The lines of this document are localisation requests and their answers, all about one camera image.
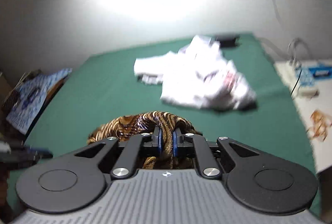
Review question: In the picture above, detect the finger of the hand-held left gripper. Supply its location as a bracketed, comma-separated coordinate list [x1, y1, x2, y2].
[10, 145, 54, 162]

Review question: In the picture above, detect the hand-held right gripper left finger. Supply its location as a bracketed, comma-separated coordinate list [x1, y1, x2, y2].
[75, 126, 163, 179]

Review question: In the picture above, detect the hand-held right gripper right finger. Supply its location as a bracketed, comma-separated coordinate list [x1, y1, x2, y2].
[170, 129, 260, 178]

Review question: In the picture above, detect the gold tiger-striped cloth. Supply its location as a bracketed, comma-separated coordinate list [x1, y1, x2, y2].
[87, 110, 204, 170]

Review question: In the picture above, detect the white shirt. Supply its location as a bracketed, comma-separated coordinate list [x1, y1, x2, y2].
[133, 35, 257, 111]

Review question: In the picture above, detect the blue patterned cloth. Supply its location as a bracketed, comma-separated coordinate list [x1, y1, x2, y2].
[5, 68, 73, 135]

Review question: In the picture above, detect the small dark object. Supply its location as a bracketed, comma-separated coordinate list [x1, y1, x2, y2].
[22, 87, 42, 109]

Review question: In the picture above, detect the dark wooden shelf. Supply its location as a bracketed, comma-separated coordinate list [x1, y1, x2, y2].
[34, 76, 69, 121]

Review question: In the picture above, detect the green table cover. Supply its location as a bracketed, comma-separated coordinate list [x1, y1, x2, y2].
[6, 32, 318, 214]

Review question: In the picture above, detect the small black box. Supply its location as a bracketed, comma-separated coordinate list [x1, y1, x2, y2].
[216, 33, 240, 48]

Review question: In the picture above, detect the white side table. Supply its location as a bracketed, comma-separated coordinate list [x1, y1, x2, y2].
[273, 58, 332, 175]

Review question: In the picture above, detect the white power strip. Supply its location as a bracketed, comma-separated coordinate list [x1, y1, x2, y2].
[275, 59, 303, 87]

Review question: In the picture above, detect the white power adapter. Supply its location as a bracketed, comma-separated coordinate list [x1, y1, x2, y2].
[298, 88, 319, 97]

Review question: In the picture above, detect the blue patterned pad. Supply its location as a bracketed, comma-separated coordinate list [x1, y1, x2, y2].
[296, 65, 332, 87]

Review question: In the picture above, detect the black cable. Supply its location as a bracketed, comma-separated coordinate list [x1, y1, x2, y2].
[290, 67, 303, 96]

